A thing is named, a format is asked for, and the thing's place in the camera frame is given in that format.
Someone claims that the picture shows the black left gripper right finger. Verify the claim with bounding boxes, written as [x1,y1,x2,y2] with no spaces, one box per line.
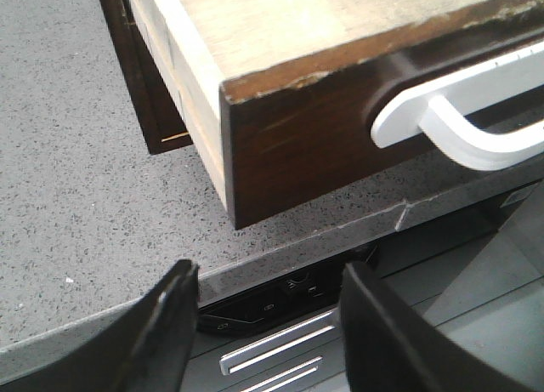
[341,261,528,391]

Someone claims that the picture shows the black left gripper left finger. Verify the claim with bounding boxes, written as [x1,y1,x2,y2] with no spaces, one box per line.
[1,259,198,391]

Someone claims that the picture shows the white drawer handle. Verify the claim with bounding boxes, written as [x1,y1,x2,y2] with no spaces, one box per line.
[371,42,543,171]

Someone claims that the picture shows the dark wooden drawer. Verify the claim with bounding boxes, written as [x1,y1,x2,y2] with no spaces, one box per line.
[128,0,543,229]

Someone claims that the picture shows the dark wooden drawer cabinet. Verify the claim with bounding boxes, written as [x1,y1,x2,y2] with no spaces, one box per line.
[99,0,193,155]

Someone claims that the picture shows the black built-in appliance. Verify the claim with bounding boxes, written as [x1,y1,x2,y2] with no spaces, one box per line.
[178,183,544,392]

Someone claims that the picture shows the grey cabinet door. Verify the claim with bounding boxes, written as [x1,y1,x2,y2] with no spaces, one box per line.
[418,204,544,392]

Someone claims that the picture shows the silver appliance door handle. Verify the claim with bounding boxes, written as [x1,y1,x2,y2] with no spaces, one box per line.
[218,308,343,391]

